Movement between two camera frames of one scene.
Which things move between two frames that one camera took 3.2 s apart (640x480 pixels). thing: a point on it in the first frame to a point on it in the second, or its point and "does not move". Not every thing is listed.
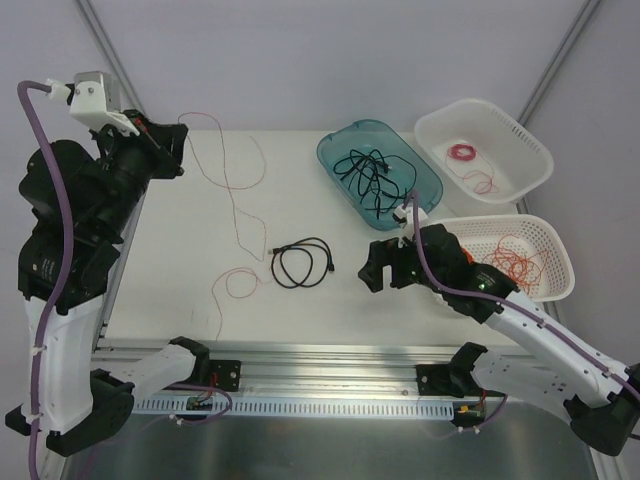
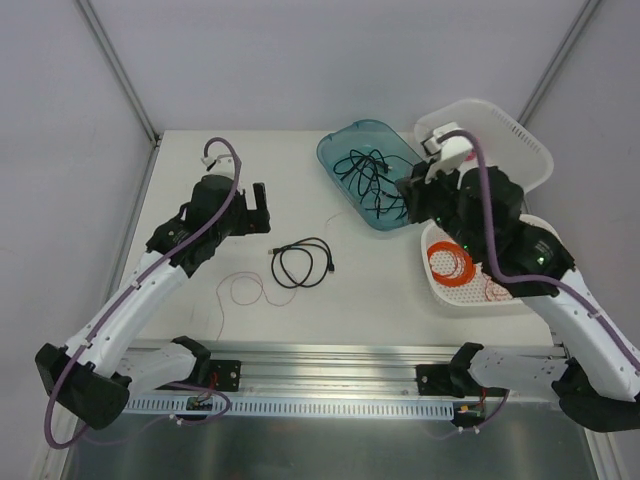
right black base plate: x=449 y=380 does not move
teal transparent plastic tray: x=370 y=171 does not move
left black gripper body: x=163 y=145 to x=252 y=218
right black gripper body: x=401 y=261 to x=417 y=195
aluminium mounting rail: x=311 y=368 does not move
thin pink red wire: x=241 y=284 to x=260 y=284
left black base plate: x=225 y=374 does not move
